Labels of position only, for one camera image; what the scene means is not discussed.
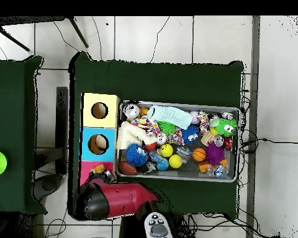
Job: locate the polka dot cloth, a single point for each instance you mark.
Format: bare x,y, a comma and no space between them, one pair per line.
146,122

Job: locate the cream knit cloth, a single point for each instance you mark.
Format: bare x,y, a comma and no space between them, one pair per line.
130,136

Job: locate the blue fuzzy toy with eyes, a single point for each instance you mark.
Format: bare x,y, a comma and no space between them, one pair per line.
190,133
134,156

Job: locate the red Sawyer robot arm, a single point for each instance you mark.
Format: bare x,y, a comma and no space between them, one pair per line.
129,198

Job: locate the wooden box with three holes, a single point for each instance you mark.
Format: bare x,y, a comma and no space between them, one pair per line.
89,121

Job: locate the shallow silver mesh bin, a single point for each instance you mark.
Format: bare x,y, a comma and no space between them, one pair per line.
188,178

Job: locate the yellow smiley ball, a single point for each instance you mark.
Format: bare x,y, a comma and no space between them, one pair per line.
167,150

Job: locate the mint green cloth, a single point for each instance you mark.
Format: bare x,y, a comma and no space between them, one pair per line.
171,115

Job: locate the silver drink can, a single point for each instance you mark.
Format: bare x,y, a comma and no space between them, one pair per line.
131,110

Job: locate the orange toy basketball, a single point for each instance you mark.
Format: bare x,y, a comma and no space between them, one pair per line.
199,154

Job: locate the purple spiky ball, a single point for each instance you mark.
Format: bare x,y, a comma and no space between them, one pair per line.
214,153

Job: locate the green fuzzy toy with eyes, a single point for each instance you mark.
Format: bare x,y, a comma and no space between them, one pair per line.
223,126

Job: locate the black upright board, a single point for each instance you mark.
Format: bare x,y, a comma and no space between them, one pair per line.
62,124

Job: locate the dark grey floor base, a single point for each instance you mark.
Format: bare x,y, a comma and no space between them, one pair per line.
48,184

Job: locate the dark green side tablecloth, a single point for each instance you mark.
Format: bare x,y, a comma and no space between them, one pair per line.
15,136

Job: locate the black metal frame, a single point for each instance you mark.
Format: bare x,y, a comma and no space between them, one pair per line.
27,19

